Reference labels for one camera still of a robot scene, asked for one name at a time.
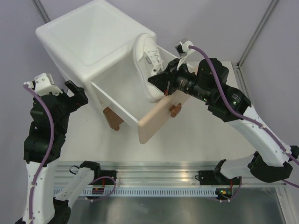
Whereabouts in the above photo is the brown drawer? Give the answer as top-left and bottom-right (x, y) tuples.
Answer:
(103, 107), (124, 131)

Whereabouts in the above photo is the aluminium frame post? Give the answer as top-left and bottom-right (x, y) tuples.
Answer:
(236, 0), (280, 69)
(32, 0), (51, 23)

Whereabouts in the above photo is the white plastic shoe cabinet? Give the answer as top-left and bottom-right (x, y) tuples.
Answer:
(35, 0), (157, 110)

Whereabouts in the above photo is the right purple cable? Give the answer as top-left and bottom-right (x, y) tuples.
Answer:
(189, 45), (299, 189)

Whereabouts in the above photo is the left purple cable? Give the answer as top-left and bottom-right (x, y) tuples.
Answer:
(23, 85), (56, 221)

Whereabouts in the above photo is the left aluminium frame post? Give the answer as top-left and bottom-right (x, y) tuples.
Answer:
(32, 0), (51, 23)

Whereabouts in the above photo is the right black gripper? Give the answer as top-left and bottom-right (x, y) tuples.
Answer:
(148, 57), (212, 103)

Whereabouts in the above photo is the white sneaker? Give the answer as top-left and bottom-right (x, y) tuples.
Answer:
(132, 33), (164, 103)

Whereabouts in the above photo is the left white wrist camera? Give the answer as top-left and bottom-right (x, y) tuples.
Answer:
(24, 73), (63, 97)

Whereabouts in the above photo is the purple cable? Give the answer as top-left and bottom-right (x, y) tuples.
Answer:
(189, 45), (299, 189)
(23, 85), (56, 221)

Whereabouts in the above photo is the brown bear knob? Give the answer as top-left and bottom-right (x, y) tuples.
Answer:
(169, 103), (182, 118)

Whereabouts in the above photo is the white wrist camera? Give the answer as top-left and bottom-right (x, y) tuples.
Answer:
(175, 38), (194, 70)
(24, 73), (63, 97)

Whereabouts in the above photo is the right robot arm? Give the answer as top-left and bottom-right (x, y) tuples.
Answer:
(148, 58), (299, 184)

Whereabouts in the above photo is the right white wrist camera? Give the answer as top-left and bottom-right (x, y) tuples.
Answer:
(175, 38), (194, 70)

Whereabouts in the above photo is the beige drawer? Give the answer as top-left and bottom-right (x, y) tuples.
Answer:
(91, 49), (190, 144)

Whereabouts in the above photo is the white slotted cable duct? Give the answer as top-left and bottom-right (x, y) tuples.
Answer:
(80, 187), (232, 197)

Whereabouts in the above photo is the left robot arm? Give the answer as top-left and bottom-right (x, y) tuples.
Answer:
(17, 80), (102, 224)

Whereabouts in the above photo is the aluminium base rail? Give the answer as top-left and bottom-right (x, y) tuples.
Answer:
(54, 161), (286, 188)

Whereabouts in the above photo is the right aluminium frame post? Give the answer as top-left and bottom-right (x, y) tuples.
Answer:
(236, 0), (280, 69)

